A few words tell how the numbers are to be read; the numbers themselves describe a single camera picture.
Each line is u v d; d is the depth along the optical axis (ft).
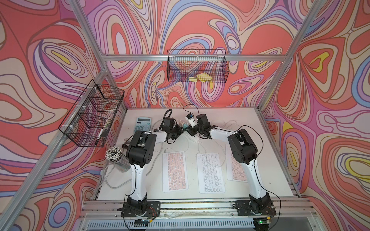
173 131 3.04
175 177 2.76
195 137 3.24
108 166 2.90
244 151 1.96
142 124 3.53
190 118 3.00
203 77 2.98
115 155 2.45
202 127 2.75
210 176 2.76
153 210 2.36
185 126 3.28
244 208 2.37
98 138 2.36
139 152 1.84
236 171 2.83
